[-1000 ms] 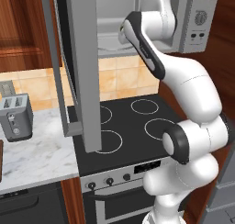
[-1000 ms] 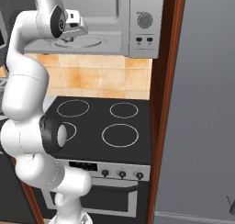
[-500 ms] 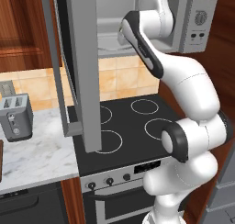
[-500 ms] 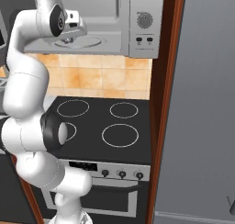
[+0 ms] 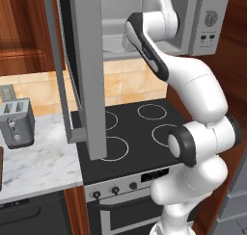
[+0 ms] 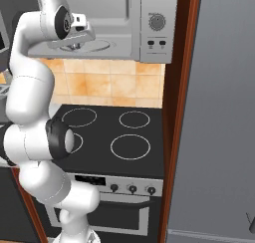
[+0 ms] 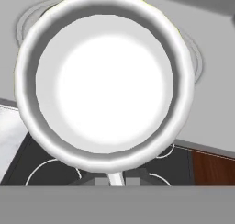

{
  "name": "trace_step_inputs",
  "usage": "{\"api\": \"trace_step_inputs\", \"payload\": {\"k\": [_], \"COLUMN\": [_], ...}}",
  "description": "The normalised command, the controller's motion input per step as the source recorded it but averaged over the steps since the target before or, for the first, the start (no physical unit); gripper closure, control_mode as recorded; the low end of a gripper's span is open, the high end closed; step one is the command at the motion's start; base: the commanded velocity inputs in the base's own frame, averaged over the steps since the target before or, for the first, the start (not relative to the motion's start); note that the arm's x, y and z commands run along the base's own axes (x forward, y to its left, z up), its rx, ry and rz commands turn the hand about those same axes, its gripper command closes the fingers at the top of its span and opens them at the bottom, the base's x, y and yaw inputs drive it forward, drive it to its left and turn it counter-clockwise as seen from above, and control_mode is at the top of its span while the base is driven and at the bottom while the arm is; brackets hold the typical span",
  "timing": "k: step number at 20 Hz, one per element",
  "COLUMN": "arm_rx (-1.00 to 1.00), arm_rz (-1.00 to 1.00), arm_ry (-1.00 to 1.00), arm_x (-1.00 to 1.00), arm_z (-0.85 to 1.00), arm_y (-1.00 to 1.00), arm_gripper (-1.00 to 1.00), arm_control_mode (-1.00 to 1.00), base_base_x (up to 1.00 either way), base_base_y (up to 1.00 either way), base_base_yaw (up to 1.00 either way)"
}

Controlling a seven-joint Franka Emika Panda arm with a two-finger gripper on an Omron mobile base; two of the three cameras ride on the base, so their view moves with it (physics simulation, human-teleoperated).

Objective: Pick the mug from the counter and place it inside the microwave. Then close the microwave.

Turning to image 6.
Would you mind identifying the black oven door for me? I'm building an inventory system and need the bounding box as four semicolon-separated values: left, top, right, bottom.
44;192;151;237

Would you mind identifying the silver microwave oven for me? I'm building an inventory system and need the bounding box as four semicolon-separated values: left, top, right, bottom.
27;0;180;65

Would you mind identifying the black hob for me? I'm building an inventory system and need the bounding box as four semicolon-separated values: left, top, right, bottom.
49;104;165;180

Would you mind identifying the silver oven door handle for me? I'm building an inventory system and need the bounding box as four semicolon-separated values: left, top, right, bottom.
99;192;157;208

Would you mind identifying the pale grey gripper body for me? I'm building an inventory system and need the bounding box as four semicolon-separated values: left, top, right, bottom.
47;21;97;51

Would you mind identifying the dark grey base cupboard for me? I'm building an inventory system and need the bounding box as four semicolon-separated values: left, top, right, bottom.
0;166;42;243

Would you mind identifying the brown wooden side panel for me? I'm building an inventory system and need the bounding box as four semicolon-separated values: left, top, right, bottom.
156;0;203;243

